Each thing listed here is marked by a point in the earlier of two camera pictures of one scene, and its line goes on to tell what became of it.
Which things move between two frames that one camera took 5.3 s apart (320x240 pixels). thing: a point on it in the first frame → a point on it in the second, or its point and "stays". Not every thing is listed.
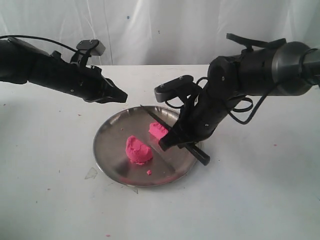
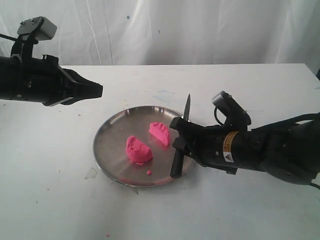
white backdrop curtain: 162,32 stays
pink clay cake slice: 157,130 stays
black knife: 198,154 → 177,165
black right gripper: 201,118 → 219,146
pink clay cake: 137,152 stays
